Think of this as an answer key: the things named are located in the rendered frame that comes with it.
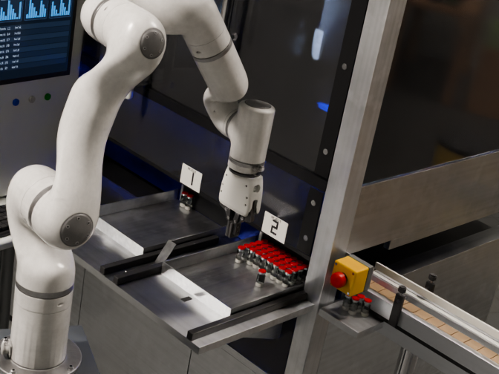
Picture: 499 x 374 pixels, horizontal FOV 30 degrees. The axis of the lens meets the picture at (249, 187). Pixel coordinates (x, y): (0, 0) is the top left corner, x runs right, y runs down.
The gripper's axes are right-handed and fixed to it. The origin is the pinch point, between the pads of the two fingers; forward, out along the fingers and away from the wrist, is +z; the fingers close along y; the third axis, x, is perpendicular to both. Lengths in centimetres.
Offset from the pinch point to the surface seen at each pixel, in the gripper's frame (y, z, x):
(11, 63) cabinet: 88, -13, 8
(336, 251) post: -12.6, 6.2, -26.2
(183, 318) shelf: 0.4, 22.2, 11.1
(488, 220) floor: 94, 107, -329
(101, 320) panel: 72, 73, -25
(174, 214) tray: 46, 22, -25
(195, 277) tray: 14.0, 21.9, -5.0
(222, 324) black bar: -8.1, 20.5, 6.4
